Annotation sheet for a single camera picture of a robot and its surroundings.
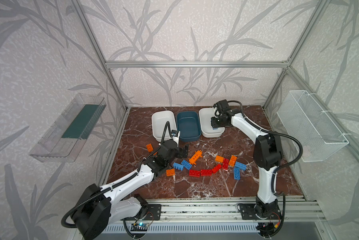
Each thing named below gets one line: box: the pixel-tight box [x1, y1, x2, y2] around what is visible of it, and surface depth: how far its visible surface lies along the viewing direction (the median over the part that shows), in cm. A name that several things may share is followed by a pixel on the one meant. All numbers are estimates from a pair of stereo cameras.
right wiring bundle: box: [255, 215, 285, 239], surface depth 72 cm
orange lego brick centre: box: [215, 155, 224, 163], surface depth 93 cm
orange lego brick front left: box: [166, 168, 176, 177], surface depth 88 cm
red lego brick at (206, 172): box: [200, 169, 213, 177], surface depth 88 cm
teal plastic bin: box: [177, 111, 202, 142], surface depth 110 cm
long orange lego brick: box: [188, 150, 203, 165], surface depth 93 cm
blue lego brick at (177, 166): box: [173, 162, 184, 171], surface depth 89 cm
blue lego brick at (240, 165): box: [235, 161, 247, 171], surface depth 90 cm
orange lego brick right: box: [228, 155, 237, 167], surface depth 93 cm
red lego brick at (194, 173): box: [189, 169, 201, 178], surface depth 87 cm
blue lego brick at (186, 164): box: [180, 159, 192, 170], surface depth 91 cm
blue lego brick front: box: [233, 167, 241, 180], surface depth 86 cm
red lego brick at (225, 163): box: [222, 158, 230, 170], surface depth 91 cm
